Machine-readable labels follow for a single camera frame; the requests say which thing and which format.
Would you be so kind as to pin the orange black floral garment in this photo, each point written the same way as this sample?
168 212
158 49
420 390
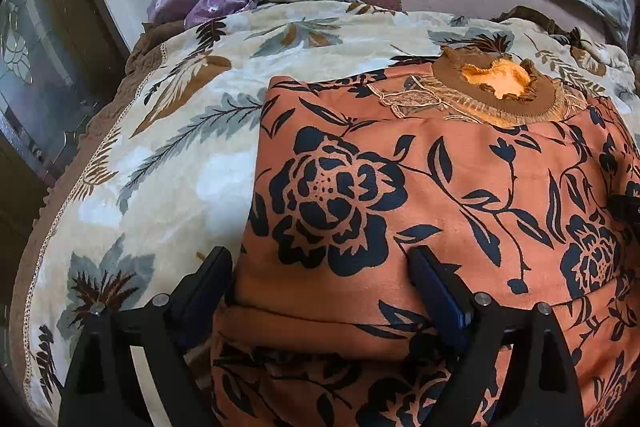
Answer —
350 132

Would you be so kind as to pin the cream floral blanket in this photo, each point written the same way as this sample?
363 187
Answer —
200 82

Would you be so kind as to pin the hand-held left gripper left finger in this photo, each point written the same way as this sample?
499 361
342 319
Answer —
204 299

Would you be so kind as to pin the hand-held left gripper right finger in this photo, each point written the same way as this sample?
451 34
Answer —
442 302

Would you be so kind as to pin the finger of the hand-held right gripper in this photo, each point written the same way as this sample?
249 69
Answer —
627 208

